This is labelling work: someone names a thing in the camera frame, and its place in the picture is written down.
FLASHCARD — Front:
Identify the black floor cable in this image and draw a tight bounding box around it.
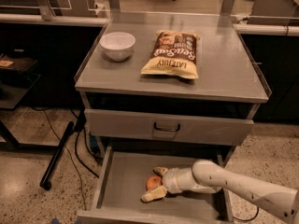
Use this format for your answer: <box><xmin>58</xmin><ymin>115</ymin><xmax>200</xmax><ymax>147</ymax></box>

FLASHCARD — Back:
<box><xmin>233</xmin><ymin>206</ymin><xmax>260</xmax><ymax>222</ymax></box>
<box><xmin>31</xmin><ymin>105</ymin><xmax>104</xmax><ymax>210</ymax></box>

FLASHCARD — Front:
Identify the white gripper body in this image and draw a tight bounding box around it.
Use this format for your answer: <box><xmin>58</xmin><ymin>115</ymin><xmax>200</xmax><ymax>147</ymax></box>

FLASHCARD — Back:
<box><xmin>162</xmin><ymin>168</ymin><xmax>199</xmax><ymax>194</ymax></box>

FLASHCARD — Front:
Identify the black floor cable right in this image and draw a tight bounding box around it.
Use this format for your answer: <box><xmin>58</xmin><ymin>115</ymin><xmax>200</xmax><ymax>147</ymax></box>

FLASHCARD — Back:
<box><xmin>233</xmin><ymin>206</ymin><xmax>260</xmax><ymax>222</ymax></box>

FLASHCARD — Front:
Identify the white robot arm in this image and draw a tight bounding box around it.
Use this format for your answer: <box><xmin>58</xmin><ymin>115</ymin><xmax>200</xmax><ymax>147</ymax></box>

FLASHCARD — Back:
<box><xmin>141</xmin><ymin>160</ymin><xmax>299</xmax><ymax>224</ymax></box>

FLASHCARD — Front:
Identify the closed grey top drawer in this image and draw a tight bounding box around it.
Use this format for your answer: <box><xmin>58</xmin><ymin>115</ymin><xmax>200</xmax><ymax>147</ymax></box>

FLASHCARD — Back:
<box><xmin>85</xmin><ymin>109</ymin><xmax>253</xmax><ymax>146</ymax></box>

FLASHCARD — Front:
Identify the black stand leg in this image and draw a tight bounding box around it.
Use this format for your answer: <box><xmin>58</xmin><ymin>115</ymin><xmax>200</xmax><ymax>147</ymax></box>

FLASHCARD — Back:
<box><xmin>39</xmin><ymin>121</ymin><xmax>74</xmax><ymax>190</ymax></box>

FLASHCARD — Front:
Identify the open grey middle drawer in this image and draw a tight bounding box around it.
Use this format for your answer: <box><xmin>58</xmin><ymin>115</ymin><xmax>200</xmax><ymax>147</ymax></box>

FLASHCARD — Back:
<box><xmin>78</xmin><ymin>146</ymin><xmax>234</xmax><ymax>224</ymax></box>

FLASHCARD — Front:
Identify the orange fruit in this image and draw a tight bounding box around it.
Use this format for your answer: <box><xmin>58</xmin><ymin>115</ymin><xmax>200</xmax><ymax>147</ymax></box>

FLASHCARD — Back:
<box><xmin>146</xmin><ymin>175</ymin><xmax>162</xmax><ymax>190</ymax></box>

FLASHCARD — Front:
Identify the black drawer handle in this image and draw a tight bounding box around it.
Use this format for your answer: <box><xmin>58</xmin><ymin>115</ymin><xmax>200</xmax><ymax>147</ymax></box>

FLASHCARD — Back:
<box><xmin>153</xmin><ymin>122</ymin><xmax>180</xmax><ymax>133</ymax></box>

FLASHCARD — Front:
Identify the grey metal drawer cabinet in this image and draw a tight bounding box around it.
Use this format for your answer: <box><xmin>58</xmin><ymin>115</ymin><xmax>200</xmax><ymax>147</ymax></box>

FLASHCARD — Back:
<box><xmin>76</xmin><ymin>12</ymin><xmax>270</xmax><ymax>161</ymax></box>

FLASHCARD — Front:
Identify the black floor cable left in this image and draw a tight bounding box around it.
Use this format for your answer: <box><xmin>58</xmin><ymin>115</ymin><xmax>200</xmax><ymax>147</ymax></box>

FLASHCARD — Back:
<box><xmin>31</xmin><ymin>105</ymin><xmax>104</xmax><ymax>210</ymax></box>

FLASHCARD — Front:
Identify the yellow brown chips bag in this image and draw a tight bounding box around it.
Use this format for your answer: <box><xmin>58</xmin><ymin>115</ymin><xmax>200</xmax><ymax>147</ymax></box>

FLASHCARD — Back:
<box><xmin>141</xmin><ymin>30</ymin><xmax>199</xmax><ymax>79</ymax></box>

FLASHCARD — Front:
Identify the white ceramic bowl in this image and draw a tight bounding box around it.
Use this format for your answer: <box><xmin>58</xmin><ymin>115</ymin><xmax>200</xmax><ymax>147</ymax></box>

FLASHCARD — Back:
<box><xmin>100</xmin><ymin>32</ymin><xmax>135</xmax><ymax>62</ymax></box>

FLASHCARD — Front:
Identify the white horizontal rail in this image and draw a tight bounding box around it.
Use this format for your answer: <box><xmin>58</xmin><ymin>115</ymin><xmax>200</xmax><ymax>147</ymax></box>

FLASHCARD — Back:
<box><xmin>0</xmin><ymin>14</ymin><xmax>108</xmax><ymax>27</ymax></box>

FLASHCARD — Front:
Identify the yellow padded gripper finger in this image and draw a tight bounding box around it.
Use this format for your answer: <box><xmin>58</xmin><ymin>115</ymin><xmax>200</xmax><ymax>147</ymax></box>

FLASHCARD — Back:
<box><xmin>141</xmin><ymin>186</ymin><xmax>167</xmax><ymax>203</ymax></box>
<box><xmin>153</xmin><ymin>167</ymin><xmax>168</xmax><ymax>176</ymax></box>

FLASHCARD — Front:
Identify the dark side table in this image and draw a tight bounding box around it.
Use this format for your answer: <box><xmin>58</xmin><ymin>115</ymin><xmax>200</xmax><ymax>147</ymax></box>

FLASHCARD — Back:
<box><xmin>0</xmin><ymin>49</ymin><xmax>42</xmax><ymax>149</ymax></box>

